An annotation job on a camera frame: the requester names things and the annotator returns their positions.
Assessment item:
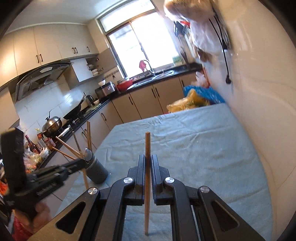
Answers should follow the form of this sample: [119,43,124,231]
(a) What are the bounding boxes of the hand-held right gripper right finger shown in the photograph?
[151,154,266,241]

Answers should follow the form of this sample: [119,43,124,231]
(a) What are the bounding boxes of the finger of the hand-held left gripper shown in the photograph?
[63,158,92,173]

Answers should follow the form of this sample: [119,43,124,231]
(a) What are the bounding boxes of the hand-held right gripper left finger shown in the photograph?
[28,154,147,241]

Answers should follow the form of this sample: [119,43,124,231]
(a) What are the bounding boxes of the grey chopstick holder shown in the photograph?
[83,148,109,184]

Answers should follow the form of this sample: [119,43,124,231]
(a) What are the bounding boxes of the person's left hand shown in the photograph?
[14,201,52,235]

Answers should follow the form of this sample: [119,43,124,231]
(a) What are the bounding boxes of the clear bag of groceries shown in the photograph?
[23,151,44,173]

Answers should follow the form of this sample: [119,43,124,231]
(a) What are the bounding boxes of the dark sauce bottle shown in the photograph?
[25,135,38,154]

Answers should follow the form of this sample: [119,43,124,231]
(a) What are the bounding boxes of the oil bottle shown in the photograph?
[35,128,46,149]

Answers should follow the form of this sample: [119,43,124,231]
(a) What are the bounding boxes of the white rectangular plate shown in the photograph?
[58,127,71,138]

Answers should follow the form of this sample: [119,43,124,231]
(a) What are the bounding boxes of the black gas stove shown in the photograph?
[60,111,86,130]

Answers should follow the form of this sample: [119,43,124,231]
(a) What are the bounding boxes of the light blue tablecloth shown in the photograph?
[59,103,272,241]

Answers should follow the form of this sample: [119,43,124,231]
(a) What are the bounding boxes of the steel pot with lid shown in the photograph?
[42,111,63,137]

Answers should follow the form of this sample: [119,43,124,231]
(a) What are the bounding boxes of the black wok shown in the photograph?
[63,95,85,120]

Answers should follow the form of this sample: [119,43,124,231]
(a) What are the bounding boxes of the beige base cabinets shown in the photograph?
[42,71,204,209]

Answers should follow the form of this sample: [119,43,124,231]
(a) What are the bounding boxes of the yellow plastic bag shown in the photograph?
[166,89,210,114]

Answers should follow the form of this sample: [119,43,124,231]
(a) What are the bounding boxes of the silver black rice cooker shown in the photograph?
[95,81,116,99]

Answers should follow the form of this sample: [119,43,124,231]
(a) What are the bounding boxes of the black glass range hood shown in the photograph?
[15,61,74,102]

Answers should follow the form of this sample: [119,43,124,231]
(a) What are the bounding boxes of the red basin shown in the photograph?
[116,79,134,91]

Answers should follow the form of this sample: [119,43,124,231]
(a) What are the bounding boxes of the blue plastic bag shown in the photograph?
[183,85,226,106]

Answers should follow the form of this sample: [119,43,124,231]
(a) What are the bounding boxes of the steel double sink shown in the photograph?
[133,70,174,85]

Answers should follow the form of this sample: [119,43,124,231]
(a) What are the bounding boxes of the white orange plastic bag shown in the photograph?
[195,71,210,87]

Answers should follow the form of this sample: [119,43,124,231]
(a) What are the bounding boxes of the steel faucet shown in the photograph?
[143,60,156,78]

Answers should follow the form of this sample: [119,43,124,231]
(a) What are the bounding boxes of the kitchen window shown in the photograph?
[96,0,183,79]

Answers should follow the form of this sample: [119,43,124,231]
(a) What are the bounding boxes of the hanging clear plastic bags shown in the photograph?
[188,19,228,63]

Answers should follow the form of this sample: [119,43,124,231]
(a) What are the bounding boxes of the open wall cabinet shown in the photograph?
[72,48,118,82]

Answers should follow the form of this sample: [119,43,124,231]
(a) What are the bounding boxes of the row of white wall cabinets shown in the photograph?
[0,23,100,127]

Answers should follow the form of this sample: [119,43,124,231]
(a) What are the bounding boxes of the black power cable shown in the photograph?
[208,17,232,84]

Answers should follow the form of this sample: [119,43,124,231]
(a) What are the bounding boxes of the black wall rack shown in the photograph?
[173,20,190,38]

